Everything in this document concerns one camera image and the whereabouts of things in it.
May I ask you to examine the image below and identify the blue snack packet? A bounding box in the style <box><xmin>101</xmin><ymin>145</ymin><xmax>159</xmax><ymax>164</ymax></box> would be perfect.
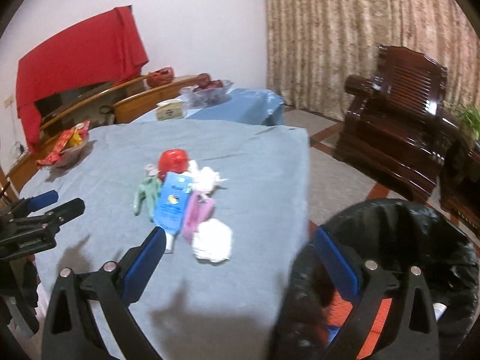
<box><xmin>153</xmin><ymin>172</ymin><xmax>193</xmax><ymax>254</ymax></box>

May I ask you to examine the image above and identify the dark wooden armchair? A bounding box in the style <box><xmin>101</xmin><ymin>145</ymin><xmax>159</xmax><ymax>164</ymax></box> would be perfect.
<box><xmin>334</xmin><ymin>45</ymin><xmax>458</xmax><ymax>203</ymax></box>

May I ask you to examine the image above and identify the red snack bag pile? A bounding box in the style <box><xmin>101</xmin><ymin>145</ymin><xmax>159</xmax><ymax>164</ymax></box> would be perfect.
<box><xmin>36</xmin><ymin>119</ymin><xmax>91</xmax><ymax>169</ymax></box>

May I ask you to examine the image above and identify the green potted plant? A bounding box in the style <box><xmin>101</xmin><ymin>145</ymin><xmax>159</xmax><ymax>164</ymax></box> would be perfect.
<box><xmin>453</xmin><ymin>104</ymin><xmax>480</xmax><ymax>141</ymax></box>

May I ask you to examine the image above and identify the small white tissue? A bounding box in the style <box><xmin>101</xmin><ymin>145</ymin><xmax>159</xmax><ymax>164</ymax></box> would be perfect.
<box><xmin>187</xmin><ymin>160</ymin><xmax>226</xmax><ymax>195</ymax></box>

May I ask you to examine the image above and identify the beige patterned curtain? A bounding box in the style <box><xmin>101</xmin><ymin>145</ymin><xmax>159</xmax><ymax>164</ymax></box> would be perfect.
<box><xmin>266</xmin><ymin>0</ymin><xmax>479</xmax><ymax>119</ymax></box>

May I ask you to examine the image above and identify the red apple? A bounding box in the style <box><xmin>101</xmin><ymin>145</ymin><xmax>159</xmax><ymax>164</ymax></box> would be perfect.
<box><xmin>197</xmin><ymin>73</ymin><xmax>212</xmax><ymax>88</ymax></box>

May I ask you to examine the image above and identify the tissue box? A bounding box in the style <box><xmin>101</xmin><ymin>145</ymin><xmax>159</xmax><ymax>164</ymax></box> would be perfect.
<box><xmin>155</xmin><ymin>99</ymin><xmax>185</xmax><ymax>121</ymax></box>

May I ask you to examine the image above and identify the large white tissue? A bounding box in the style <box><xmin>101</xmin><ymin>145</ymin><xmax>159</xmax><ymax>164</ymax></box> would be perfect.
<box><xmin>191</xmin><ymin>219</ymin><xmax>233</xmax><ymax>264</ymax></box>

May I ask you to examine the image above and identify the orange foam net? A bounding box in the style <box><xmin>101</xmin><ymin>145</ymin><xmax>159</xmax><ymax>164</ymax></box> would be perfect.
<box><xmin>324</xmin><ymin>292</ymin><xmax>393</xmax><ymax>360</ymax></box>

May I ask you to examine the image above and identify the black lined trash bin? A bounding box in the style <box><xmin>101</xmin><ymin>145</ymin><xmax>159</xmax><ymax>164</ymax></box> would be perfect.
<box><xmin>267</xmin><ymin>198</ymin><xmax>479</xmax><ymax>359</ymax></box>

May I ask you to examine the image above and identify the grey-blue table towel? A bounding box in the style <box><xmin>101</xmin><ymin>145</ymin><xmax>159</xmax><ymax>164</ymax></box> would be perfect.
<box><xmin>21</xmin><ymin>119</ymin><xmax>309</xmax><ymax>359</ymax></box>

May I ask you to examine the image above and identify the blue tablecloth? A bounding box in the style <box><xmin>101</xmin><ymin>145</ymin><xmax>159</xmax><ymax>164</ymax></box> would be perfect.
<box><xmin>134</xmin><ymin>88</ymin><xmax>285</xmax><ymax>126</ymax></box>

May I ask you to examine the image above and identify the glass fruit bowl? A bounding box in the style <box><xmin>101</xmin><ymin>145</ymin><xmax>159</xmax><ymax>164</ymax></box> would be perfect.
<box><xmin>180</xmin><ymin>80</ymin><xmax>233</xmax><ymax>109</ymax></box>

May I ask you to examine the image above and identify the red crumpled plastic bag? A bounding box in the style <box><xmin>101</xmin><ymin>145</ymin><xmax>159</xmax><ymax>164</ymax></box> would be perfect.
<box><xmin>158</xmin><ymin>149</ymin><xmax>189</xmax><ymax>181</ymax></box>

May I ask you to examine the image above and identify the green rubber glove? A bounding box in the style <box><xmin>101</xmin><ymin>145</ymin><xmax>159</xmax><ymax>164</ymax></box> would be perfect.
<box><xmin>133</xmin><ymin>175</ymin><xmax>162</xmax><ymax>221</ymax></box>

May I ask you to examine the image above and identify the wooden tv cabinet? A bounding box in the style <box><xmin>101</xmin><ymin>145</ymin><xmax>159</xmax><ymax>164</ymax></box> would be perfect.
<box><xmin>1</xmin><ymin>75</ymin><xmax>197</xmax><ymax>204</ymax></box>

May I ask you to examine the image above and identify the red orange bag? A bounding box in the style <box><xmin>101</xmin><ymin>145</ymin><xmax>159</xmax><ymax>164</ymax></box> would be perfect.
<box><xmin>145</xmin><ymin>67</ymin><xmax>175</xmax><ymax>88</ymax></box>

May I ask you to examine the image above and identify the pink wrapper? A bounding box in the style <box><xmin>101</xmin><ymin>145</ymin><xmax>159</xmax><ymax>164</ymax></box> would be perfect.
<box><xmin>181</xmin><ymin>191</ymin><xmax>215</xmax><ymax>244</ymax></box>

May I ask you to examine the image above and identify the red cloth cover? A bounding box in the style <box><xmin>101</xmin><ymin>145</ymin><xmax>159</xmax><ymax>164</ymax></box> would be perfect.
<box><xmin>16</xmin><ymin>6</ymin><xmax>149</xmax><ymax>152</ymax></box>

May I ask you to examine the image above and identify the dark wooden side table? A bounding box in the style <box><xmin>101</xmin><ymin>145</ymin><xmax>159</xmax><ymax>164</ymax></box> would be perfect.
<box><xmin>439</xmin><ymin>136</ymin><xmax>480</xmax><ymax>237</ymax></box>

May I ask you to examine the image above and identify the white paper tube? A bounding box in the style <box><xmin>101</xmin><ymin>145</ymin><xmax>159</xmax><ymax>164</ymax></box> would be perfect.
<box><xmin>433</xmin><ymin>302</ymin><xmax>448</xmax><ymax>321</ymax></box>

